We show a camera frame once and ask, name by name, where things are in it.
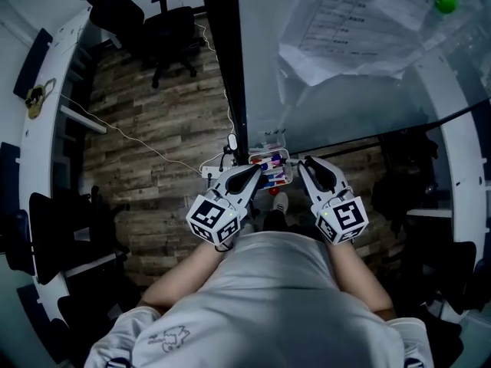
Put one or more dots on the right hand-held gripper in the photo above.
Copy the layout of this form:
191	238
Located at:
345	217

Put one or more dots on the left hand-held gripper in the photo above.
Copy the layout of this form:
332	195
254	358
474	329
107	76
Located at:
207	217

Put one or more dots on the white tray of markers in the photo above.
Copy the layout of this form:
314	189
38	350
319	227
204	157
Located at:
290	176

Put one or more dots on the markers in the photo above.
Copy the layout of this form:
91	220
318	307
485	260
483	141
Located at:
274	167

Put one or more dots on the person's right forearm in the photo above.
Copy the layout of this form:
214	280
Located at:
356	278

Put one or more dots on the person's left forearm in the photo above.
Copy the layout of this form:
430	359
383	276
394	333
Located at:
180	278

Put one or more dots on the white power strip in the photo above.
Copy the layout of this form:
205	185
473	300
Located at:
209	171

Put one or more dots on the red round magnet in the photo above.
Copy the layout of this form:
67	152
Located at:
273	191

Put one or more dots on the person's white shoe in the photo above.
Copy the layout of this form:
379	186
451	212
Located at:
280	203

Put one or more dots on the person's dark trousers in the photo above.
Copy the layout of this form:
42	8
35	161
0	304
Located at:
276	222

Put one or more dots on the black chair with dark clothes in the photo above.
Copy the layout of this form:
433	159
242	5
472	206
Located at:
403	175

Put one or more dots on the person in white coat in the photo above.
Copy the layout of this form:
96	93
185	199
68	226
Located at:
268	301

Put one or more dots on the white curved desk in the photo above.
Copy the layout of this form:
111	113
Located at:
46	83
460	167

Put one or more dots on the crumpled printed paper sheet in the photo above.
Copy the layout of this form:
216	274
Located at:
337	33

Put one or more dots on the yellow cloth bag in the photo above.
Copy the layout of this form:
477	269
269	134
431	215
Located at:
35	104

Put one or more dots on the green round magnet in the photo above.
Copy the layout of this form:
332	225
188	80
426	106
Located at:
445	2

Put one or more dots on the dark blue desk partition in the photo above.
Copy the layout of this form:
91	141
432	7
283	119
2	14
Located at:
34	313
9	167
32	63

